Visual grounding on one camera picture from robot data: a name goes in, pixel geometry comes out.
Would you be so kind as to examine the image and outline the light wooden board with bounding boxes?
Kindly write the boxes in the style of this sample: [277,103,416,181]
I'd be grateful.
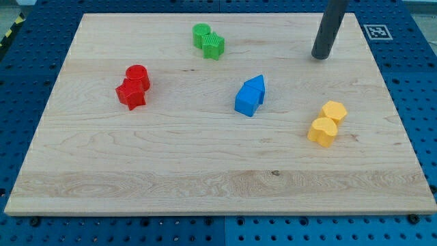
[5,13,436,217]

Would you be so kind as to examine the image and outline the blue cube block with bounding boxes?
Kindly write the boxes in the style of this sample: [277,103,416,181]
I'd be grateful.
[234,85,262,117]

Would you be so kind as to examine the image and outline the blue triangle block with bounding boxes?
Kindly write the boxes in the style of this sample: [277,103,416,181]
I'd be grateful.
[243,74,266,105]

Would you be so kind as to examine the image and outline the green star block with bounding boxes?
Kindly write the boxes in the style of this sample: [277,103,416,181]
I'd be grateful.
[201,32,225,60]

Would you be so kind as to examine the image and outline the red star block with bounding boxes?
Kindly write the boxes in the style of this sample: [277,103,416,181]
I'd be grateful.
[115,78,146,111]

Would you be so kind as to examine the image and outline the green cylinder block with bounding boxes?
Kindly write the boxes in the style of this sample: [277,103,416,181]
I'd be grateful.
[192,23,211,49]

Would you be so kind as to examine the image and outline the red cylinder block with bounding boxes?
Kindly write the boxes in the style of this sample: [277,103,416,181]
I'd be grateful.
[125,64,150,91]

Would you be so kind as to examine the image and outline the yellow heart block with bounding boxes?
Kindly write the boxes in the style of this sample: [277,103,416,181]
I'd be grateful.
[307,117,338,148]

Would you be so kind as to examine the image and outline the yellow hexagon block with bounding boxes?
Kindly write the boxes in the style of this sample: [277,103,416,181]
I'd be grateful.
[318,100,348,126]

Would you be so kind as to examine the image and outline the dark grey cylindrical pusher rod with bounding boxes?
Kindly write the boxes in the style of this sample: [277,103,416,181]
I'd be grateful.
[311,0,350,60]

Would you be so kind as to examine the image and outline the white fiducial marker tag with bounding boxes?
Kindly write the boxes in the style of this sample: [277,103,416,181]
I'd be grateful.
[364,24,393,40]

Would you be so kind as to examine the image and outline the black yellow hazard tape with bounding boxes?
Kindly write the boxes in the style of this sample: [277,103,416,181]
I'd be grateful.
[1,12,25,49]

